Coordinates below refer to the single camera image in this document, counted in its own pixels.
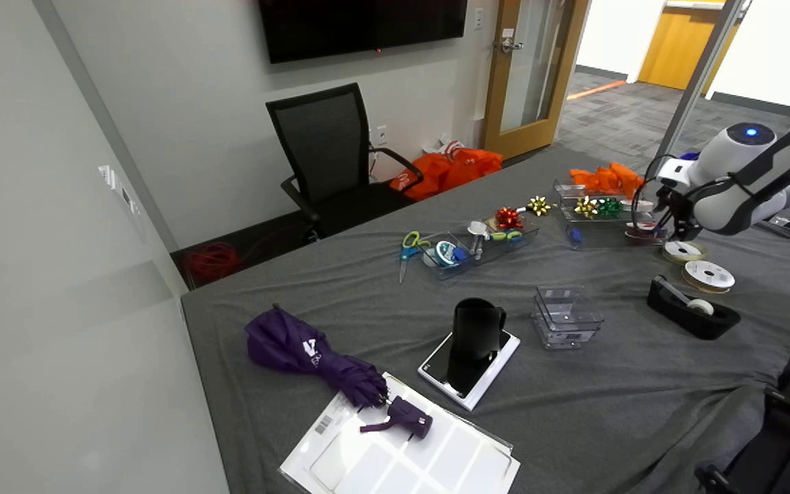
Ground white ribbon spool far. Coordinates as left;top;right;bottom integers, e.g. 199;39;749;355
660;241;703;264

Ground black mug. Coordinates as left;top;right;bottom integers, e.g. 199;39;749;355
447;296;506;392

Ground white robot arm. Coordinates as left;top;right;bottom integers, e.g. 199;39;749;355
641;124;790;238

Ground white ribbon spool near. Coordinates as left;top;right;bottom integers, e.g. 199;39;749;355
683;262;735;295

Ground black tape dispenser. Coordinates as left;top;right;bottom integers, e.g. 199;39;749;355
646;278;741;341

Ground wall mounted black television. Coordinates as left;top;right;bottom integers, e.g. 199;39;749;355
257;0;469;64

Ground grey table cloth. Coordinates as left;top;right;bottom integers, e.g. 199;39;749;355
183;145;790;494

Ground green handled scissors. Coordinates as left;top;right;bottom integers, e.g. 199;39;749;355
397;230;427;278

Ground green gift bow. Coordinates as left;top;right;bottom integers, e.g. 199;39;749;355
598;197;624;221

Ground black mesh office chair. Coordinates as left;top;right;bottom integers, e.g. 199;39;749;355
266;83;425;238

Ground clear tray with bows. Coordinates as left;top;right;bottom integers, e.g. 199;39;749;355
554;185;653;223

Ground orange bag on floor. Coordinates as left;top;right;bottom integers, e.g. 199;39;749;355
390;149;505;200

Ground red gift bow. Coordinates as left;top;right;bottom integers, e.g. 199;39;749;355
493;205;520;230

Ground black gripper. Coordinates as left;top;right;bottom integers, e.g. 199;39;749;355
637;157;697;241

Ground white framed tablet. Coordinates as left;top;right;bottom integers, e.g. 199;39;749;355
417;330;520;413

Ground white label sheet stack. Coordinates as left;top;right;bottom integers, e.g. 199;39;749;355
280;377;520;494

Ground purple folded umbrella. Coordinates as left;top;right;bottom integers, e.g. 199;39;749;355
246;304;434;440

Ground stacked clear containers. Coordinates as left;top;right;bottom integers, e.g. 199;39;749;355
534;288;604;350

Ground clear tray with craft items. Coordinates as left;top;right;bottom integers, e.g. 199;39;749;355
419;221;534;273

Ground red ribbon disc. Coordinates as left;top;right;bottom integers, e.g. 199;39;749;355
624;223;660;245

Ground wooden door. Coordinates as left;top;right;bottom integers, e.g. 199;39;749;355
480;0;589;160

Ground gold gift bow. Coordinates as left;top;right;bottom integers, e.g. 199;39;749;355
527;194;554;218

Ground white ribbon spool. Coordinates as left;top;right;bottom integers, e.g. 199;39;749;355
660;241;703;264
683;262;735;295

